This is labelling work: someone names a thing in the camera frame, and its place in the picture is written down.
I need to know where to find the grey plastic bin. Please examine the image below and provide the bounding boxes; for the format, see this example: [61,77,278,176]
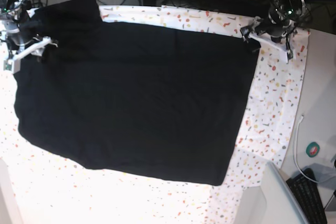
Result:
[234,162,309,224]

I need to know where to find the black t-shirt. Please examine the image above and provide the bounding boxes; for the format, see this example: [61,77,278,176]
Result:
[14,0,258,186]

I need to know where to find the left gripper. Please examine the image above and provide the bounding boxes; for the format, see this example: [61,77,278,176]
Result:
[256,16,296,43]

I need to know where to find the terrazzo pattern tablecloth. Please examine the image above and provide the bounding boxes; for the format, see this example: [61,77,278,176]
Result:
[0,4,311,224]

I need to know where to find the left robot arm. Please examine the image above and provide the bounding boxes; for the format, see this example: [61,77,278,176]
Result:
[255,0,307,43]

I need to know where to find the green tape roll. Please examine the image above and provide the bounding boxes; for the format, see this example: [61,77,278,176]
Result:
[306,142,320,158]

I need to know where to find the white usb cable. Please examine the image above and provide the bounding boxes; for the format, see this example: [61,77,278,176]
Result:
[293,113,320,183]

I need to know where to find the black keyboard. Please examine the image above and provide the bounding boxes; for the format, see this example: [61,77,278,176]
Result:
[286,174,328,224]

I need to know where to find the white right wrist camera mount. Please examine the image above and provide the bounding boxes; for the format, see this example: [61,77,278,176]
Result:
[1,36,58,74]

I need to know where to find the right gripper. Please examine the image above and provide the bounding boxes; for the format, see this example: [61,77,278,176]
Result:
[4,19,33,51]

